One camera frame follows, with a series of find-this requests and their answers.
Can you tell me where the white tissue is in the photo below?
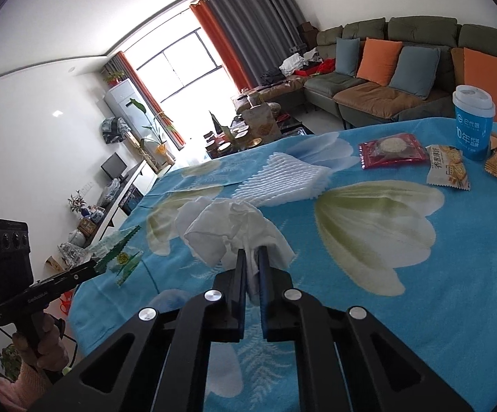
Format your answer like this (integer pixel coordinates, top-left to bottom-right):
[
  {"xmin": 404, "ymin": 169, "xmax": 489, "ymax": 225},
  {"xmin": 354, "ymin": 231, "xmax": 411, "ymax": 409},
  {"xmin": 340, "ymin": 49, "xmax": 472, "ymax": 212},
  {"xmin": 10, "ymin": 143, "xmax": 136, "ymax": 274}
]
[{"xmin": 175, "ymin": 196, "xmax": 297, "ymax": 305}]

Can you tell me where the beige snack bag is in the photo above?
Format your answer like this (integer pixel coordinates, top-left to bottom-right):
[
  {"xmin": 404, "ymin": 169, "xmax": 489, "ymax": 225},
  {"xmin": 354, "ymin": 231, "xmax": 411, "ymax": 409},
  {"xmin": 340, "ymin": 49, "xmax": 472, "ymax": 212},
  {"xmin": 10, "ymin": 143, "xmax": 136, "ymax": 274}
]
[{"xmin": 242, "ymin": 103, "xmax": 279, "ymax": 142}]

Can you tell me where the white tv cabinet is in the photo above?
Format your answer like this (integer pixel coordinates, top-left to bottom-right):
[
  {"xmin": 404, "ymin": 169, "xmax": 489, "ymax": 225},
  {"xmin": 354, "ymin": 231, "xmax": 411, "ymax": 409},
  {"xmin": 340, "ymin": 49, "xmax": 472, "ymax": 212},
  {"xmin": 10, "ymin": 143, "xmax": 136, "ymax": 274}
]
[{"xmin": 81, "ymin": 159, "xmax": 176, "ymax": 245}]

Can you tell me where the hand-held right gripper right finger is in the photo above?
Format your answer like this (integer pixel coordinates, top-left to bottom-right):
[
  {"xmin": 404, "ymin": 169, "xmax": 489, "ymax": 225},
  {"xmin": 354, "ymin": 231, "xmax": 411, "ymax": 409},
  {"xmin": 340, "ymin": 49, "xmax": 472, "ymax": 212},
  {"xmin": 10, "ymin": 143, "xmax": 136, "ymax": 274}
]
[{"xmin": 257, "ymin": 247, "xmax": 474, "ymax": 412}]

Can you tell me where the grey curtain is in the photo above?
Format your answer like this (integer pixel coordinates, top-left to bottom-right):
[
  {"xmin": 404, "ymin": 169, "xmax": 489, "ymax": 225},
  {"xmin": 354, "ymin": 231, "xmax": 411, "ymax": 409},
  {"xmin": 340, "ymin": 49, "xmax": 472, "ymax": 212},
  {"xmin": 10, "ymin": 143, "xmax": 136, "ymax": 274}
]
[{"xmin": 205, "ymin": 0, "xmax": 307, "ymax": 87}]

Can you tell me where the brown cardboard box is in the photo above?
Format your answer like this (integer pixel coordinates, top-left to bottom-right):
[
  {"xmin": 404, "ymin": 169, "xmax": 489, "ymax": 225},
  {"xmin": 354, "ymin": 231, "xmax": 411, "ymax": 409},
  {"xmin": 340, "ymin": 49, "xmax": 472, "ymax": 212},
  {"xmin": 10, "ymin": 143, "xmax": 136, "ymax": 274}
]
[{"xmin": 297, "ymin": 21, "xmax": 320, "ymax": 46}]

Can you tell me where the green brown sofa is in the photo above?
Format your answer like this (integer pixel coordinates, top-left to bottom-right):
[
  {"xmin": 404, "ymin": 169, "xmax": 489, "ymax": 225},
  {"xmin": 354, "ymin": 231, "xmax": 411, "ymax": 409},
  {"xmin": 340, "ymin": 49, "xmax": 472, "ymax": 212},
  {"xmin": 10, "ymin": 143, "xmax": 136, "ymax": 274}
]
[{"xmin": 248, "ymin": 16, "xmax": 497, "ymax": 131}]

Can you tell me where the orange cushion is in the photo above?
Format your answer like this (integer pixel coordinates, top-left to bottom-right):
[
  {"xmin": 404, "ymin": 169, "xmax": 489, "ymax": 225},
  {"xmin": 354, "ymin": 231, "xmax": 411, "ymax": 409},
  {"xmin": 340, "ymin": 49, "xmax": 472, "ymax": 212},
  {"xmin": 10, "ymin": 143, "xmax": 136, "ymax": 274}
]
[
  {"xmin": 463, "ymin": 47, "xmax": 497, "ymax": 124},
  {"xmin": 357, "ymin": 38, "xmax": 403, "ymax": 87}
]

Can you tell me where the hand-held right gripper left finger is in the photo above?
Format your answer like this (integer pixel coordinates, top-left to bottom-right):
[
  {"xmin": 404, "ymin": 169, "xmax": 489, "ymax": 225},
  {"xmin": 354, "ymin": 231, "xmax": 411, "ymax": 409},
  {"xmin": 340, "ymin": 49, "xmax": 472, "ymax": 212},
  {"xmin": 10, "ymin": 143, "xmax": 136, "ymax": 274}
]
[{"xmin": 29, "ymin": 249, "xmax": 248, "ymax": 412}]

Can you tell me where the clear green plastic wrapper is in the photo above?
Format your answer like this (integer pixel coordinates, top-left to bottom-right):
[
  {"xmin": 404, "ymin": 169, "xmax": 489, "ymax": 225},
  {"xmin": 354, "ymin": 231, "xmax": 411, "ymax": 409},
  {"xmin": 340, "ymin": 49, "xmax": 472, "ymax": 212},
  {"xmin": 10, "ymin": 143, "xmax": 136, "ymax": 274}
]
[{"xmin": 87, "ymin": 224, "xmax": 143, "ymax": 287}]

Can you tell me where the small blue cushion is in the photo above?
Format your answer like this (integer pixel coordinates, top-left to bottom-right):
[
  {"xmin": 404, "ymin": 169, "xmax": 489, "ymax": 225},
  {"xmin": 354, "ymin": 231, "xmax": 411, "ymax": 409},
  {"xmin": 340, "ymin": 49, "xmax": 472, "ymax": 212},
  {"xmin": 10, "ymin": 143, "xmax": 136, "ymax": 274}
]
[{"xmin": 335, "ymin": 37, "xmax": 360, "ymax": 77}]

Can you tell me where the red cloth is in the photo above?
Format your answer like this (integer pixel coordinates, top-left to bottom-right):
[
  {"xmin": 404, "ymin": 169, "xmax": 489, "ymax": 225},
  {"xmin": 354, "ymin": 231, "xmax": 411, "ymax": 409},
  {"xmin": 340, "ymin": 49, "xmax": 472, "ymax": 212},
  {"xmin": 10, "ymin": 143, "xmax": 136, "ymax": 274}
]
[{"xmin": 295, "ymin": 59, "xmax": 337, "ymax": 77}]

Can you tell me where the tall green potted plant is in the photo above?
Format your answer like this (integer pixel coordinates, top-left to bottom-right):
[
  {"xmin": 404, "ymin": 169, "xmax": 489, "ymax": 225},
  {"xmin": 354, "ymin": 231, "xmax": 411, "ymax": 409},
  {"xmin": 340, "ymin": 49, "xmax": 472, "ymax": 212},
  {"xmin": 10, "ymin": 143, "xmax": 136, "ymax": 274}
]
[{"xmin": 128, "ymin": 99, "xmax": 177, "ymax": 168}]

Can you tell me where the person's left hand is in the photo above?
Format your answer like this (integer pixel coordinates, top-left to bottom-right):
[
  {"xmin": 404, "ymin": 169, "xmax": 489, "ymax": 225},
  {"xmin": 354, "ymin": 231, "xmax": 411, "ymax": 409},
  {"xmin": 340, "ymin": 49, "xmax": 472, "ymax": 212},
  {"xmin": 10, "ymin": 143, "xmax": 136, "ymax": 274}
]
[{"xmin": 12, "ymin": 313, "xmax": 70, "ymax": 372}]

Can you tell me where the black monitor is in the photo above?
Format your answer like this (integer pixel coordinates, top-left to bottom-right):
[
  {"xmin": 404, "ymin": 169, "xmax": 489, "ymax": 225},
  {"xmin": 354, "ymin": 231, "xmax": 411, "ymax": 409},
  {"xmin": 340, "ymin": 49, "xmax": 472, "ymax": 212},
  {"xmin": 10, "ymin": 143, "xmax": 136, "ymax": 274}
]
[{"xmin": 101, "ymin": 153, "xmax": 128, "ymax": 180}]

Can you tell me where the white standing air conditioner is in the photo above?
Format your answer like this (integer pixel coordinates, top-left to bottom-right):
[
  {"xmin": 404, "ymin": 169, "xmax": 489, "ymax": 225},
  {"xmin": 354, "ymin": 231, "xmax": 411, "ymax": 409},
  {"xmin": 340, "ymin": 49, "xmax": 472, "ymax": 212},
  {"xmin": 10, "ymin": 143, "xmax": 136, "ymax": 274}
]
[{"xmin": 104, "ymin": 79, "xmax": 155, "ymax": 147}]

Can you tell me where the white clothes pile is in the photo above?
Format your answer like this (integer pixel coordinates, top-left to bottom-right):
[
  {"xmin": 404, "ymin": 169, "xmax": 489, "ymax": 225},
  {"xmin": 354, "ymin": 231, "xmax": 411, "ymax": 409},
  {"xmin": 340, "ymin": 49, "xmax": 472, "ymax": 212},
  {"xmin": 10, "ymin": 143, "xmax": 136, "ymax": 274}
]
[{"xmin": 279, "ymin": 51, "xmax": 318, "ymax": 73}]

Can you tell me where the orange curtain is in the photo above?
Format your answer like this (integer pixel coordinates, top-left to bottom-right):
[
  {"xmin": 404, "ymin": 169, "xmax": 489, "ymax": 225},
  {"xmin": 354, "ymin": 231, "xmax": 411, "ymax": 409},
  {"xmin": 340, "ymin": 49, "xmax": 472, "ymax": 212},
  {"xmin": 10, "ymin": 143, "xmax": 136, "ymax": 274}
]
[
  {"xmin": 189, "ymin": 2, "xmax": 253, "ymax": 91},
  {"xmin": 117, "ymin": 51, "xmax": 186, "ymax": 151}
]

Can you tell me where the large window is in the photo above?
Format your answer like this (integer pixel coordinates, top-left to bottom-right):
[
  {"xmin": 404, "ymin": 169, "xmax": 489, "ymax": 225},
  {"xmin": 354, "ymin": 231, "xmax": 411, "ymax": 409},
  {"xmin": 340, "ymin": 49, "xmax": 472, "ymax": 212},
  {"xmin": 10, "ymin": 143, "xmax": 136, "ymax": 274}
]
[{"xmin": 124, "ymin": 26, "xmax": 240, "ymax": 155}]

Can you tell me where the coffee table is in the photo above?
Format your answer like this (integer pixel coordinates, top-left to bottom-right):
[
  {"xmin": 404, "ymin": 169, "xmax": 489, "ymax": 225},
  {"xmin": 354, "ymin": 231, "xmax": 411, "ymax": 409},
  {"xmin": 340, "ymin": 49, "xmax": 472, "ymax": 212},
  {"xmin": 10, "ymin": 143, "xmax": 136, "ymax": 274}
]
[{"xmin": 205, "ymin": 107, "xmax": 313, "ymax": 157}]

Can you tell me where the red snack packet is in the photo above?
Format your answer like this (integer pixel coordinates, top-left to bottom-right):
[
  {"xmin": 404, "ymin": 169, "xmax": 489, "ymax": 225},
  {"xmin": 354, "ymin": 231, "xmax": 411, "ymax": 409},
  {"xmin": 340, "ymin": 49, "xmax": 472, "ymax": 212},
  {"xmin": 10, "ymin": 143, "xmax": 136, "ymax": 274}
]
[{"xmin": 358, "ymin": 134, "xmax": 430, "ymax": 170}]

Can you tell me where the white foam fruit net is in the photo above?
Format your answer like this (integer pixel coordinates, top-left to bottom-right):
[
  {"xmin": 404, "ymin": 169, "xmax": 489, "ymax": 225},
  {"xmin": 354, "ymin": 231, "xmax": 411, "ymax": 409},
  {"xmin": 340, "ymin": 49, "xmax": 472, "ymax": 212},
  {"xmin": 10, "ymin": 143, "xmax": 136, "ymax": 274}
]
[{"xmin": 235, "ymin": 152, "xmax": 335, "ymax": 207}]

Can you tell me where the small potted plant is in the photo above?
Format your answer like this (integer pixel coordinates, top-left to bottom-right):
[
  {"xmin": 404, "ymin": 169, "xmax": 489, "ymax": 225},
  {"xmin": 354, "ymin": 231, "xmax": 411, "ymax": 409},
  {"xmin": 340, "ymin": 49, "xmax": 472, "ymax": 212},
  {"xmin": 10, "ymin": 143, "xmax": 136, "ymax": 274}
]
[{"xmin": 68, "ymin": 193, "xmax": 88, "ymax": 214}]

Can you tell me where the blue floral tablecloth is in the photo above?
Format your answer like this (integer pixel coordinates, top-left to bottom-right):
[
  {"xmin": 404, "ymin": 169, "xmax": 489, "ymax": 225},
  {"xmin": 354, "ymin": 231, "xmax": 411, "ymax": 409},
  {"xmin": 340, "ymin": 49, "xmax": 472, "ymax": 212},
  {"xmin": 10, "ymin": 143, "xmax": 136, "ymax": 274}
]
[{"xmin": 69, "ymin": 118, "xmax": 497, "ymax": 412}]

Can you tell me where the white cracker packet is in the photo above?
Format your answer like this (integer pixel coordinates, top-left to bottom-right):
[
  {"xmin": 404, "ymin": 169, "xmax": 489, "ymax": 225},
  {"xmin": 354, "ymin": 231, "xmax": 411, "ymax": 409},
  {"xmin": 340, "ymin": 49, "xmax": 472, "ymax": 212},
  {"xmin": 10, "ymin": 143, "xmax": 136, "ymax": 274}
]
[{"xmin": 426, "ymin": 145, "xmax": 472, "ymax": 190}]

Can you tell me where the blue paper cup white lid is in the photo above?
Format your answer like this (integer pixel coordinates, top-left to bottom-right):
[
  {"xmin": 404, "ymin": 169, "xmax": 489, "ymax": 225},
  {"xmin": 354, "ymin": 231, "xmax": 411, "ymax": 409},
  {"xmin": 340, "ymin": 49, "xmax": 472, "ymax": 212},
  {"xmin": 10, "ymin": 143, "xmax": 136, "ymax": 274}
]
[{"xmin": 452, "ymin": 84, "xmax": 496, "ymax": 161}]

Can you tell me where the person's left forearm pink sleeve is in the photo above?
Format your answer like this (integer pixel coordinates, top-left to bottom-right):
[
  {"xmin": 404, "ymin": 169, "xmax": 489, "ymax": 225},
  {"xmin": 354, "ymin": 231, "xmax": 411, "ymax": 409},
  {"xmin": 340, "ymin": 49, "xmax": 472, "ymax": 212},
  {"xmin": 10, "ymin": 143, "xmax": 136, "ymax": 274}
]
[{"xmin": 0, "ymin": 360, "xmax": 67, "ymax": 412}]

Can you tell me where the large blue cushion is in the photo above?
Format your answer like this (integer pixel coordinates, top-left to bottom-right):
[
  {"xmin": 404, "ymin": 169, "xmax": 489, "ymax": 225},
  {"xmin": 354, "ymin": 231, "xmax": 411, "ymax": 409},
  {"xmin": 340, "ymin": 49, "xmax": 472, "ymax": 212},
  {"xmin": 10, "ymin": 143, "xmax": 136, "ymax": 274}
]
[{"xmin": 389, "ymin": 46, "xmax": 440, "ymax": 99}]

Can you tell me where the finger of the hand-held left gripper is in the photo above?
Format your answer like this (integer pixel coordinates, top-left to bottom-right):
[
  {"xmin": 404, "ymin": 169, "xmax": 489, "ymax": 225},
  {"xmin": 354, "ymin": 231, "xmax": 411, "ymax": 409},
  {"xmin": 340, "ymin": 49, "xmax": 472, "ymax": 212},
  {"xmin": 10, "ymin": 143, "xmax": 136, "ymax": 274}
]
[{"xmin": 49, "ymin": 258, "xmax": 102, "ymax": 291}]

